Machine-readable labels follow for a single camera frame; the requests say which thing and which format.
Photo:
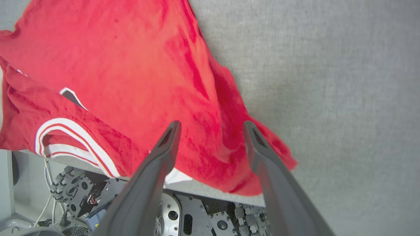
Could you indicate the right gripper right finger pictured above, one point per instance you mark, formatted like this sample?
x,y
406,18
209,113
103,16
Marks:
x,y
282,203

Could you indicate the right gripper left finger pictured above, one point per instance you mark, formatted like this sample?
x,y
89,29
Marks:
x,y
144,196

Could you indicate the red basketball jersey garment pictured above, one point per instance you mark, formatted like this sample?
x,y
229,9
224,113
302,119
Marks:
x,y
131,65

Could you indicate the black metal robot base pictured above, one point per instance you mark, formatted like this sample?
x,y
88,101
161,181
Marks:
x,y
197,216

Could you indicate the round fan grille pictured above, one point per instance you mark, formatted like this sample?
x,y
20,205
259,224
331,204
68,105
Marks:
x,y
74,231

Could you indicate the grey fabric sofa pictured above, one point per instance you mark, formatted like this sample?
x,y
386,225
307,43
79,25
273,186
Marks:
x,y
328,98

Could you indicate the white upright panel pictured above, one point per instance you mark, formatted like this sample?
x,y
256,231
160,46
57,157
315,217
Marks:
x,y
6,183

